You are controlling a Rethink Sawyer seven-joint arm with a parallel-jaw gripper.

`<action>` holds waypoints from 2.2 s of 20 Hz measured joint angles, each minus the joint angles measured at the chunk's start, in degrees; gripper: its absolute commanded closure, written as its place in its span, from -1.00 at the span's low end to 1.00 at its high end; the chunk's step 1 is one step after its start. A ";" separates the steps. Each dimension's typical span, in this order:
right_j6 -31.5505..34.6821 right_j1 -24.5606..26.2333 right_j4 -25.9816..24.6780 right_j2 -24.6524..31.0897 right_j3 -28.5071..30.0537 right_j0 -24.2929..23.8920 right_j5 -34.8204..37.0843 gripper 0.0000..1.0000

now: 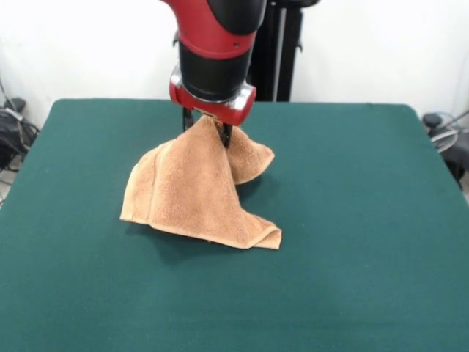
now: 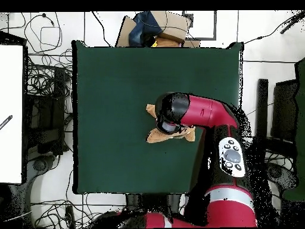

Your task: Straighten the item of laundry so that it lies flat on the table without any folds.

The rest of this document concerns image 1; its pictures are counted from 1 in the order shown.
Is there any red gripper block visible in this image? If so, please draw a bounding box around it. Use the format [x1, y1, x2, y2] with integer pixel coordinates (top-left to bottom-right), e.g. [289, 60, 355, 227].
[169, 67, 256, 150]

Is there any black equipment bundle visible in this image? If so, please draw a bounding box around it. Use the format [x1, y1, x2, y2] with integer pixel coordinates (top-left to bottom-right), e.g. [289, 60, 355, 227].
[0, 109, 40, 172]

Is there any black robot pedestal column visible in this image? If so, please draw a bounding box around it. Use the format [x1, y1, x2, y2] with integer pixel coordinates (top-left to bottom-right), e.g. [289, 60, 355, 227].
[171, 0, 306, 103]

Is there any tan terry towel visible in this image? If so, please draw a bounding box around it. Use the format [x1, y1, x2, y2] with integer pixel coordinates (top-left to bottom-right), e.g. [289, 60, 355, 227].
[119, 116, 283, 252]

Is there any dark green table cloth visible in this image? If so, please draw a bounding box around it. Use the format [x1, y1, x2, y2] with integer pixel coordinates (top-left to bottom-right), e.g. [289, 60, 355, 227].
[0, 98, 469, 352]

